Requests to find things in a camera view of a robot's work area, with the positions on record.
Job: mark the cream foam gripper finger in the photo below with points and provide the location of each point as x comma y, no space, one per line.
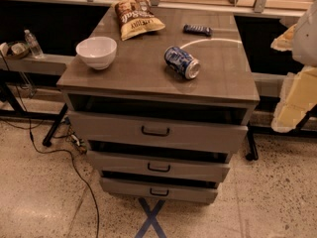
283,43
298,95

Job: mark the dark blue snack bar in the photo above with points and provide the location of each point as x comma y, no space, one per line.
197,30

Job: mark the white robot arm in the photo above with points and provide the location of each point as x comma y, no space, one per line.
304,43

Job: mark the blue soda can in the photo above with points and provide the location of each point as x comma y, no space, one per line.
182,62

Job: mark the grey drawer cabinet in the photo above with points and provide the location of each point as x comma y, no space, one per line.
139,83

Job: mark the brown chip bag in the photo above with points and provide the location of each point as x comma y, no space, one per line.
135,17

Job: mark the white bowl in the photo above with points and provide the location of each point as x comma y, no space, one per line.
97,52

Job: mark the bottom grey drawer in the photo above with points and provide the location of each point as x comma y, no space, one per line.
162,191

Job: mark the grey drawer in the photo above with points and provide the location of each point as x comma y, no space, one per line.
145,131
157,167
162,191

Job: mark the top grey drawer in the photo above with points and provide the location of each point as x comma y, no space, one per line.
145,131

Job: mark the middle grey drawer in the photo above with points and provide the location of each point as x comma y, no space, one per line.
157,167

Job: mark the grey side bench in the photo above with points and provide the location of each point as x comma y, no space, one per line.
49,64

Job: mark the clear water bottle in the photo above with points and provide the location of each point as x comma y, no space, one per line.
33,45

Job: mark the small round tray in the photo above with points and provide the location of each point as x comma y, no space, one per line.
14,50

